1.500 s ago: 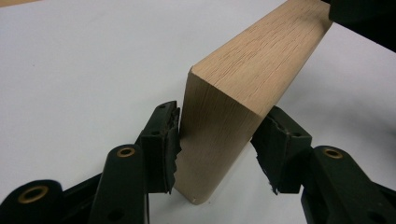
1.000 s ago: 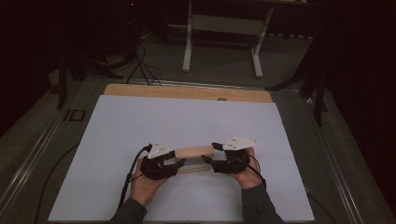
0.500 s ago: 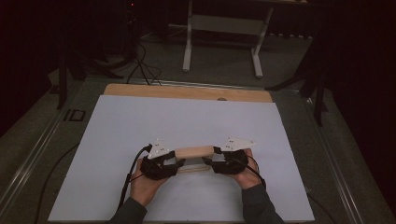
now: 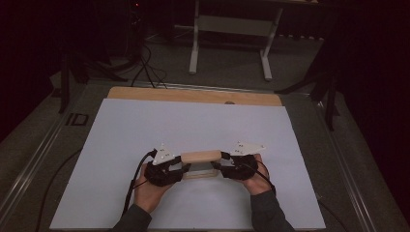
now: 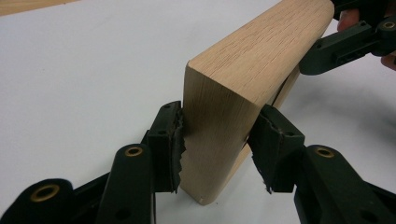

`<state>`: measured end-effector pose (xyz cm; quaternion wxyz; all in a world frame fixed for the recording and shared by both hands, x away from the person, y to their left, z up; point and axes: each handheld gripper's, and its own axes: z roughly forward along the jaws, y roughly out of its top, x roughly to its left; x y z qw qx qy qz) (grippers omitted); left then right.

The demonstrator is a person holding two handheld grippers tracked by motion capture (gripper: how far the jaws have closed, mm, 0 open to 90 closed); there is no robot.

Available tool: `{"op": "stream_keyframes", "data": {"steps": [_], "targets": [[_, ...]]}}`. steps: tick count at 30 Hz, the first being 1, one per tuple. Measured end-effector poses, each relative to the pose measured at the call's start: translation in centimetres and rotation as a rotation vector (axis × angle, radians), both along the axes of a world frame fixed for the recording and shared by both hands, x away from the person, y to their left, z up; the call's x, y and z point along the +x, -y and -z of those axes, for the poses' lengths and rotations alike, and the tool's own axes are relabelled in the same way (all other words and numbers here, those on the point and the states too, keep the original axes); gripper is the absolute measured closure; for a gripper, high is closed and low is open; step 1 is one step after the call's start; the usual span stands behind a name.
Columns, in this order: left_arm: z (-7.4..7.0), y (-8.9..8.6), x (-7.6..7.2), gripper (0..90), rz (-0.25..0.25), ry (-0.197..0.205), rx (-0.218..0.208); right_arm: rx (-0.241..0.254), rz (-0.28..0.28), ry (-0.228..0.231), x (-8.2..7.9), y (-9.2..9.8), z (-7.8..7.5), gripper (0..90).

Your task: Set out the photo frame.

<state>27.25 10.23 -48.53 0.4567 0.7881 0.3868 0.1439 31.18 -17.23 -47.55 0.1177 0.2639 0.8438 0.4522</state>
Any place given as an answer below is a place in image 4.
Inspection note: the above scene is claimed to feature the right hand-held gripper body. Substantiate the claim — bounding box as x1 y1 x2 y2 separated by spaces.
220 140 268 181

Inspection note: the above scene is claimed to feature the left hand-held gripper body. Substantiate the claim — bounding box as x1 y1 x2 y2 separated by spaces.
143 142 184 188

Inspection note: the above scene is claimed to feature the square wooden puzzle block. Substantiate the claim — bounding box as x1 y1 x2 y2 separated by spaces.
180 149 223 181

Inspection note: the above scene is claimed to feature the person's right hand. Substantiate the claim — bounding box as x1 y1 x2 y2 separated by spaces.
239 153 274 196

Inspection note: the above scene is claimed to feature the white table mat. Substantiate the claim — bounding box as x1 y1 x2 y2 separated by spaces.
49 98 327 231

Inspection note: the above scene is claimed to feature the black stand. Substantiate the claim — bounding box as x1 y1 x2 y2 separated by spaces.
57 47 89 114
274 64 341 132

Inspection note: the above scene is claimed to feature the white metal stand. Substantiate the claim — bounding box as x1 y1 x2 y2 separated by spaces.
189 0 285 82

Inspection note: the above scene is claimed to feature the dark equipment rack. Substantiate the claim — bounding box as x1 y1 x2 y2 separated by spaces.
128 0 145 61

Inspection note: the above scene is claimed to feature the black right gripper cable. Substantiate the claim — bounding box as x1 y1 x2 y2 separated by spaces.
247 159 278 196

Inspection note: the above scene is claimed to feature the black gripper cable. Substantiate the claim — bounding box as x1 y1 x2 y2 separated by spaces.
121 148 159 217
247 159 278 196

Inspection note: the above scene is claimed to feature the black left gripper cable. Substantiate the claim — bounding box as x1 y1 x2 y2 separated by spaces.
121 148 159 217

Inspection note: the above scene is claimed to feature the metal floor rail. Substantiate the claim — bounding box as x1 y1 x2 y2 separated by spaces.
140 81 278 95
0 108 71 224
310 96 379 232

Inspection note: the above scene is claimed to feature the bunch of black cables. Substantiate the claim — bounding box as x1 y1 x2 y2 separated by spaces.
130 43 169 90

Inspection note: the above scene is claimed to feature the black floor bracket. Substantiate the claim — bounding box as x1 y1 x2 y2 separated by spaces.
65 112 90 128

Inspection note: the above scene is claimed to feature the black floor cable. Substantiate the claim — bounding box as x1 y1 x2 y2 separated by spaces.
34 147 83 232
316 198 351 232

